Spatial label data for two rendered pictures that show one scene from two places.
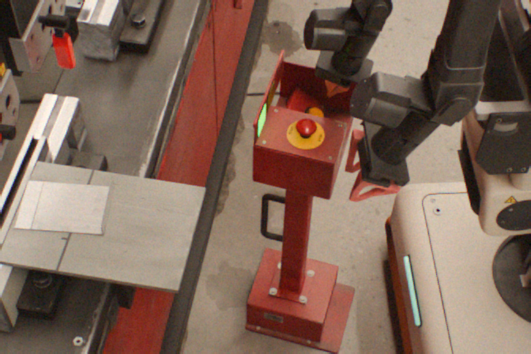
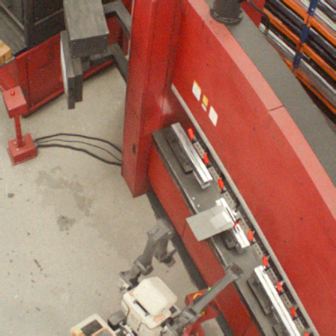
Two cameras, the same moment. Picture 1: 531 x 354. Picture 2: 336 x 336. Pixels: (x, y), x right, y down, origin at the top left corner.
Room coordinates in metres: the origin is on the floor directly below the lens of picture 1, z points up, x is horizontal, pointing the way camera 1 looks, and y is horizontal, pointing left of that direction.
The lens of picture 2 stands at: (2.14, -1.46, 5.06)
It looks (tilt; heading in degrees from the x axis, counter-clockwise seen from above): 58 degrees down; 139
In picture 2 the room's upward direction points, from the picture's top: 9 degrees clockwise
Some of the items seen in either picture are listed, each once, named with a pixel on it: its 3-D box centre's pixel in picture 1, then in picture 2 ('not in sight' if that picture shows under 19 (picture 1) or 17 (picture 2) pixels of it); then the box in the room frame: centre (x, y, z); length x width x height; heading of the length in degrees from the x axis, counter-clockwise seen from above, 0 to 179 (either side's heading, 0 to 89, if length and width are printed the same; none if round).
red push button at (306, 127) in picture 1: (306, 130); not in sight; (1.07, -0.06, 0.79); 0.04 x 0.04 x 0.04
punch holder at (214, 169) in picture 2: not in sight; (219, 166); (0.50, 0.42, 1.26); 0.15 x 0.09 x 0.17; 172
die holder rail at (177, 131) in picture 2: not in sight; (190, 154); (0.18, 0.46, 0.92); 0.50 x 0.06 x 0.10; 172
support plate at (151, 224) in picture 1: (104, 224); (210, 223); (0.71, 0.24, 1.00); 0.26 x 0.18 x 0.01; 82
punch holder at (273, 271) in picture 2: not in sight; (277, 268); (1.29, 0.31, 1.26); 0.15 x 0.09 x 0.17; 172
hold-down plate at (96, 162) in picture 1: (65, 231); (222, 229); (0.76, 0.33, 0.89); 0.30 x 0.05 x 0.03; 172
